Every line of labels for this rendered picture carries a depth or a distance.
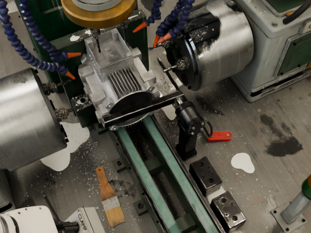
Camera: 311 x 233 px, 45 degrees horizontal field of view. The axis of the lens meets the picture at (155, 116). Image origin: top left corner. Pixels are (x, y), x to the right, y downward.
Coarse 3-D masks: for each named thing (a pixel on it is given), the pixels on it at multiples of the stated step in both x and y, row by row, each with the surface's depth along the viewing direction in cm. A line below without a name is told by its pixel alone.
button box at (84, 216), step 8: (80, 208) 87; (88, 208) 89; (72, 216) 88; (80, 216) 86; (88, 216) 87; (96, 216) 89; (80, 224) 86; (88, 224) 85; (96, 224) 87; (80, 232) 86; (88, 232) 84; (96, 232) 86; (104, 232) 87
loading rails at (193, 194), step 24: (144, 120) 119; (120, 144) 113; (168, 144) 113; (120, 168) 121; (144, 168) 110; (168, 168) 112; (144, 192) 105; (192, 192) 106; (168, 216) 103; (192, 216) 109
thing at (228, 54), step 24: (216, 0) 113; (192, 24) 107; (216, 24) 107; (240, 24) 109; (168, 48) 123; (192, 48) 106; (216, 48) 107; (240, 48) 110; (192, 72) 112; (216, 72) 111
